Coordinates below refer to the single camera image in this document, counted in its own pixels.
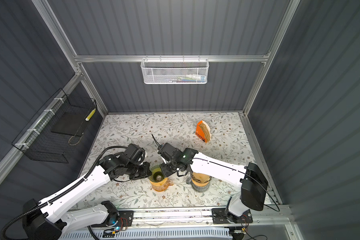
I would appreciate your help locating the white ribbed front panel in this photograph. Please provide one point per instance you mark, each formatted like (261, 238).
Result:
(203, 233)

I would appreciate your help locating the floral table mat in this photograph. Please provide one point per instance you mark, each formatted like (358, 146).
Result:
(229, 143)

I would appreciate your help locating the grey glass carafe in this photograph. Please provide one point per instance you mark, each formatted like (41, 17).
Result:
(200, 188)

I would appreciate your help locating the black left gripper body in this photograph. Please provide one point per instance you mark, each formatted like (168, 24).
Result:
(138, 171)

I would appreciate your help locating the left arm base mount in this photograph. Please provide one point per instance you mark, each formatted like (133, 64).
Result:
(121, 219)

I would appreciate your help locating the orange glass carafe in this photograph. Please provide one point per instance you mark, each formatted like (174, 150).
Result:
(162, 185)

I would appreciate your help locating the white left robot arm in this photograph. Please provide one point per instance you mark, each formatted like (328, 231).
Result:
(52, 217)

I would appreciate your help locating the orange coffee filter box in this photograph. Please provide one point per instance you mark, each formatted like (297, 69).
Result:
(203, 131)

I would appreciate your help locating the white wire mesh basket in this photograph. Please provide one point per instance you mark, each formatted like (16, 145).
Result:
(175, 73)

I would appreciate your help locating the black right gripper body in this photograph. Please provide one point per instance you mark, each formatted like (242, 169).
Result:
(168, 168)

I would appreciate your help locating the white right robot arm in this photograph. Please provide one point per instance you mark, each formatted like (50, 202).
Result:
(249, 179)

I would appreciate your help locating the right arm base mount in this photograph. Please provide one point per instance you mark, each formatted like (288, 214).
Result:
(223, 216)

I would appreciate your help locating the black wire basket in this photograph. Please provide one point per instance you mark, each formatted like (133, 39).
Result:
(55, 134)

